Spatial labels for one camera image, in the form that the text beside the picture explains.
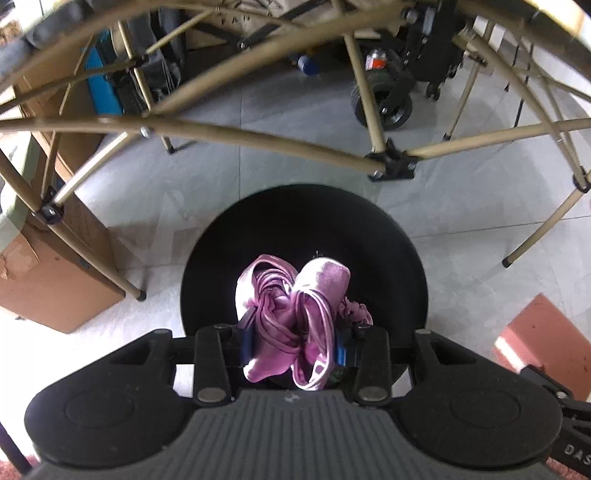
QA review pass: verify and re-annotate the blue plastic box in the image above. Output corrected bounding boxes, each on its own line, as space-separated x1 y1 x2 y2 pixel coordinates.
87 30 126 117

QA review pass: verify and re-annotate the pink satin ballet shoe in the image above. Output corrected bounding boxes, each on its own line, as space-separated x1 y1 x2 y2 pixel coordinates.
290 257 374 392

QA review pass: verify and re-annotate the black wagon wheel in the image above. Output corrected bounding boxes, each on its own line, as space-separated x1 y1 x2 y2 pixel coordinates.
349 74 414 131

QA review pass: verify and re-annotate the black round trash bin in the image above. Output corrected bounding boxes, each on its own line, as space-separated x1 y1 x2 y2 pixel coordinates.
180 183 428 389

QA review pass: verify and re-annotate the cardboard box green liner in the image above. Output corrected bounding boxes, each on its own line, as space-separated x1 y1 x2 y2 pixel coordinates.
0 131 126 334

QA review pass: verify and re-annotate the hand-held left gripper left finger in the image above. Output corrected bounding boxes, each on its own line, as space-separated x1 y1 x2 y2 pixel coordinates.
108 308 256 408

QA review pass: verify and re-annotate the tan folding slat table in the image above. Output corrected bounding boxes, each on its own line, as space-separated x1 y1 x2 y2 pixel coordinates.
0 0 591 302

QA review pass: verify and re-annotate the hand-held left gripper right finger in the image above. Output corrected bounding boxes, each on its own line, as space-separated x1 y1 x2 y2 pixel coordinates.
335 322 482 409

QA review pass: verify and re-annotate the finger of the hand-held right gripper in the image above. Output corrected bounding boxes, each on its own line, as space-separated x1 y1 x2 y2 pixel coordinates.
519 364 591 417

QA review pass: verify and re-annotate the beige wagon canvas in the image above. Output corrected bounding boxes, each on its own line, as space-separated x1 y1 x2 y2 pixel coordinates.
185 0 416 52

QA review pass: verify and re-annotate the brown sponge block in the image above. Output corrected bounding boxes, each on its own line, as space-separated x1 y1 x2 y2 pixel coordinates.
491 292 591 376

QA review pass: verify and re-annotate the pink satin scrunchie cloth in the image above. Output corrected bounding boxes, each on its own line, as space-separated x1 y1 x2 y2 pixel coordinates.
235 254 305 384

